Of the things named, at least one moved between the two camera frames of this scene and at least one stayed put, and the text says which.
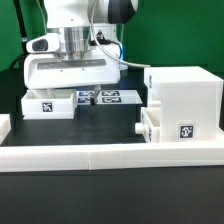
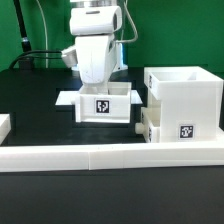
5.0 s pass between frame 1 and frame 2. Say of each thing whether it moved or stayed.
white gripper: moved
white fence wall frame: stayed
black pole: stayed
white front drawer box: stayed
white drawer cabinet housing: stayed
